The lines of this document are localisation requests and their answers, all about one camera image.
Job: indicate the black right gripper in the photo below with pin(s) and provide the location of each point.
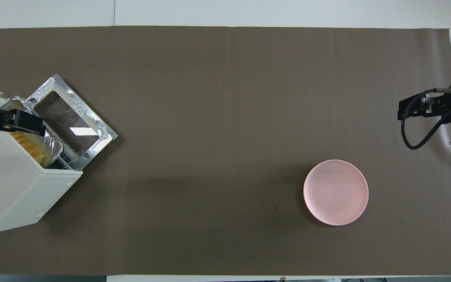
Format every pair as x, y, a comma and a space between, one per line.
448, 105

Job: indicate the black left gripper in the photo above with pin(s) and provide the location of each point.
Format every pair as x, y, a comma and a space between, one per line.
26, 122

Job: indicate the yellow ridged bread loaf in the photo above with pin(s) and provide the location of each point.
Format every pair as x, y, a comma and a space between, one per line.
31, 147

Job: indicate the aluminium foil tray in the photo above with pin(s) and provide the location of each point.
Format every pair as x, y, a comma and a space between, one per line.
53, 147

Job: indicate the metallic glass oven door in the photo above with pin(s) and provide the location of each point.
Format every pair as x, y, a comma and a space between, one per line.
69, 117

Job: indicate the white toaster oven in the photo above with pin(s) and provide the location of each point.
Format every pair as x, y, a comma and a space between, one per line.
6, 184

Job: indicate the pink round plate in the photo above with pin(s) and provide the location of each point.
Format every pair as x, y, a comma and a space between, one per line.
336, 192

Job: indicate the brown table mat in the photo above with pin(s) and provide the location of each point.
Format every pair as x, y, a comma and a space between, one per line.
217, 117

